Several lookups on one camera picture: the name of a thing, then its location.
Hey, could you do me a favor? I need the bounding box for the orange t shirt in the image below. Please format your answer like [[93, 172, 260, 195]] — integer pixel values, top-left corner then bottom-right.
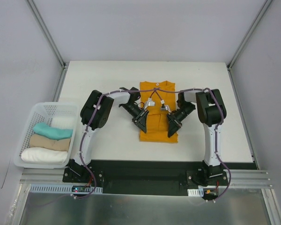
[[140, 81, 178, 143]]

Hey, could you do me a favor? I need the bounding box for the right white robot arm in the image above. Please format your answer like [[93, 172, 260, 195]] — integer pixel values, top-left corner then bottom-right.
[[167, 88, 227, 187]]

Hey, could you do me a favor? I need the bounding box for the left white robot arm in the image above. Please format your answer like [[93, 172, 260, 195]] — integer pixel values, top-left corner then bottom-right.
[[68, 87, 148, 182]]

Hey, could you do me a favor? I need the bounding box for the white plastic basket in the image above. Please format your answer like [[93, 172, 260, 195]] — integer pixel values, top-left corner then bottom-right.
[[14, 102, 79, 169]]

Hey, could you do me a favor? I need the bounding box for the teal rolled t shirt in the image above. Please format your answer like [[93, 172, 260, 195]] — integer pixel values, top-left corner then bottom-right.
[[33, 123, 73, 140]]

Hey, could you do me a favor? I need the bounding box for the beige rolled t shirt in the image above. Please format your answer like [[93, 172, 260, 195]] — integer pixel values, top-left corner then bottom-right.
[[29, 134, 71, 151]]

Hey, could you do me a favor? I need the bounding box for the white rolled t shirt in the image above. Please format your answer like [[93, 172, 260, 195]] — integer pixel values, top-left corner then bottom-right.
[[21, 147, 68, 164]]

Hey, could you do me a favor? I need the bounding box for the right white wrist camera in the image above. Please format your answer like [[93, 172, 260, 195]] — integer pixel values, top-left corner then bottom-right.
[[160, 100, 171, 113]]

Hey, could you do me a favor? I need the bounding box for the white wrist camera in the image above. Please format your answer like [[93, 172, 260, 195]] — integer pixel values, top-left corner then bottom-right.
[[143, 98, 155, 109], [160, 100, 171, 113]]

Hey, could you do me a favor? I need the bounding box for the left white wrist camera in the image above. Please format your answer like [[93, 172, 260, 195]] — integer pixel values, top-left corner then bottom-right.
[[143, 98, 155, 109]]

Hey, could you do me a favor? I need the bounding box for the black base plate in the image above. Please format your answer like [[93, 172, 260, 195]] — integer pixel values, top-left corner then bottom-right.
[[62, 160, 229, 196]]

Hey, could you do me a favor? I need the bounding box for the right white cable duct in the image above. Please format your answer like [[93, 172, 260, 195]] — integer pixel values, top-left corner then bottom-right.
[[187, 188, 204, 197]]

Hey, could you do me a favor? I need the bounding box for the white cable duct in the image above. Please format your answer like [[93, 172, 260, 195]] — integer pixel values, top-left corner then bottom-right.
[[187, 188, 204, 197], [30, 184, 103, 195]]

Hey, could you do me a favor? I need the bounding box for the left white cable duct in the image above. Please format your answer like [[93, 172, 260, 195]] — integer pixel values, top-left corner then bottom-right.
[[30, 184, 103, 195]]

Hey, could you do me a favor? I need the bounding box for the left aluminium frame post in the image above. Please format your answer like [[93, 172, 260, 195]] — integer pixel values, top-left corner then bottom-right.
[[25, 0, 66, 68]]

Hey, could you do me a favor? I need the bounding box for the aluminium frame post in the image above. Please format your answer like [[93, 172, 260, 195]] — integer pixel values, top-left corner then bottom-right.
[[227, 0, 274, 71], [25, 0, 66, 68]]

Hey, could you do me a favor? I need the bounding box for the right aluminium frame post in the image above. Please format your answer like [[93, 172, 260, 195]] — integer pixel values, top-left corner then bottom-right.
[[227, 0, 274, 71]]

